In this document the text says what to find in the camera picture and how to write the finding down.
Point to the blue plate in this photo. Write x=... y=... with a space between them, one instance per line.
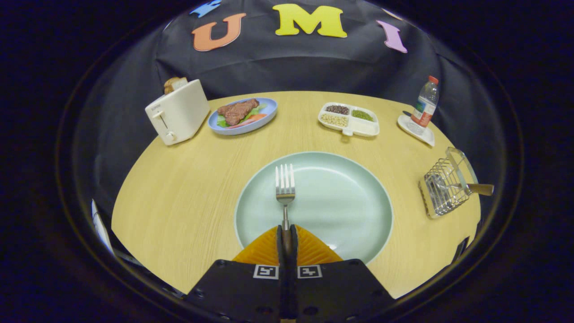
x=264 y=121

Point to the white coaster tray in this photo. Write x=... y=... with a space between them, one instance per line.
x=423 y=134

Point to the toasted bread slice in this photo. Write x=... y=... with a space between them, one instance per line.
x=175 y=84

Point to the brown steak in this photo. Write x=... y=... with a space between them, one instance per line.
x=237 y=112

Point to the cream white toaster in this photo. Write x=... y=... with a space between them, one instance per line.
x=179 y=116

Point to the pile of dark red beans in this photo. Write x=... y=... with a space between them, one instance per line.
x=337 y=109

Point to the vegetable garnish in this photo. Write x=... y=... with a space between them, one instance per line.
x=253 y=118

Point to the pale green plate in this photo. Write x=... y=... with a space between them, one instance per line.
x=341 y=202

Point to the pile of green beans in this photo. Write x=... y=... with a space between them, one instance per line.
x=362 y=115

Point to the pile of yellow soybeans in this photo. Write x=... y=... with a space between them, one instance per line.
x=334 y=120

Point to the clear plastic water bottle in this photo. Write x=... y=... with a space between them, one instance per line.
x=423 y=107

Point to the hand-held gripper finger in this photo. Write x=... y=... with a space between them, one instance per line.
x=281 y=251
x=292 y=251

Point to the black backdrop cloth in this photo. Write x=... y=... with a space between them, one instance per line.
x=287 y=63

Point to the white divided dish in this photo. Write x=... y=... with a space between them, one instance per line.
x=365 y=128

